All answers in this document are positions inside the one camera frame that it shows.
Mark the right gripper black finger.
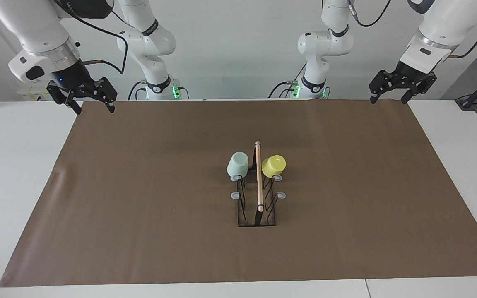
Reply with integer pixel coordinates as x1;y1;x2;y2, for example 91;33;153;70
94;77;118;113
47;81;83;115

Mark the left arm base cable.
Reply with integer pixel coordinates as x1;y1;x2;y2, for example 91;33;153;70
268;62;307;99

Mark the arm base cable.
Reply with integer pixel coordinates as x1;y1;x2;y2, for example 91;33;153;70
268;62;307;99
128;80;145;101

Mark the black wire cup rack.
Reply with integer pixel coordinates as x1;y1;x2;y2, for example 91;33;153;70
230;141;287;227

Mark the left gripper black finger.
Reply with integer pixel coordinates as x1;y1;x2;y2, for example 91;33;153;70
400;73;437;105
369;70;397;104

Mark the yellow plastic cup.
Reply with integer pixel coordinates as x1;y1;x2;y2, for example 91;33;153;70
261;155;287;178

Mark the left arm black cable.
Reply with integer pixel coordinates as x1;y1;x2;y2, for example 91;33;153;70
346;0;477;59

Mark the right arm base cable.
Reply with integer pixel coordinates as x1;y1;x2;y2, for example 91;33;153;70
128;80;145;101

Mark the white power strip box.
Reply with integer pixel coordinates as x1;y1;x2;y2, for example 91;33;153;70
17;85;53;102

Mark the brown table mat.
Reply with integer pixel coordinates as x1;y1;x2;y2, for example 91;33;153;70
0;99;477;287

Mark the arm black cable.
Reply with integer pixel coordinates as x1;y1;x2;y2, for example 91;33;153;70
56;0;128;76
346;0;477;59

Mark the light green plastic cup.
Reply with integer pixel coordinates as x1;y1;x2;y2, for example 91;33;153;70
226;151;250;177

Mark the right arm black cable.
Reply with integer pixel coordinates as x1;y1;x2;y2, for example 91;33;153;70
56;0;128;76

